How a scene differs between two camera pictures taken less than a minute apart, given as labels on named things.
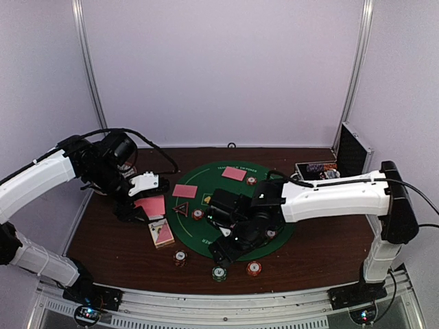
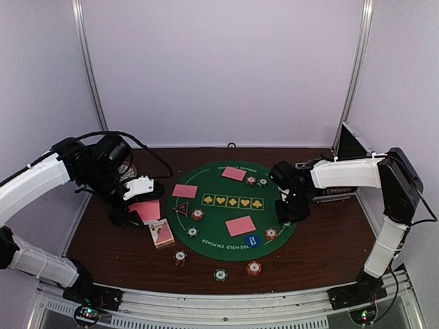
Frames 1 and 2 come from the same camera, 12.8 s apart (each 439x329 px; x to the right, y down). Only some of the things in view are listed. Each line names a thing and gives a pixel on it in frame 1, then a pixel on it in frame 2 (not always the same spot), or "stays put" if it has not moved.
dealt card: x=184 y=190 stays put
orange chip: x=197 y=214 stays put
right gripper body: x=247 y=240 → x=296 y=208
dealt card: x=234 y=173 stays put
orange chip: x=251 y=180 stays put
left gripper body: x=125 y=209 → x=120 y=213
